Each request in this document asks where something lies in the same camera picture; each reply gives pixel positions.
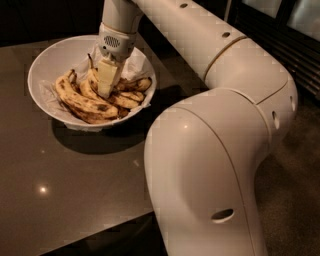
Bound white gripper with grille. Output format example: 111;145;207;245
98;23;137;99

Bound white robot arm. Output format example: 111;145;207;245
99;0;298;256

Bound middle spotted banana with sticker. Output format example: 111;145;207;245
86;56;144;109

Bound rear spotted yellow banana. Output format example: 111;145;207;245
115;77;152;92

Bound spotted yellow banana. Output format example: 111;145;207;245
55;69;119;124
115;77;152;92

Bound small hidden yellow banana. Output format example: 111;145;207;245
79;79;102;101

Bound brown underlying banana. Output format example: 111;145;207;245
64;100;129;124

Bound white round bowl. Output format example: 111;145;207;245
27;34;158;131

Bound front spotted yellow banana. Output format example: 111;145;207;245
55;69;119;124

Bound dark lower cabinets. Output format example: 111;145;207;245
0;0;104;46

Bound dark glass door refrigerator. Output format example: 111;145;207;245
225;0;320;103

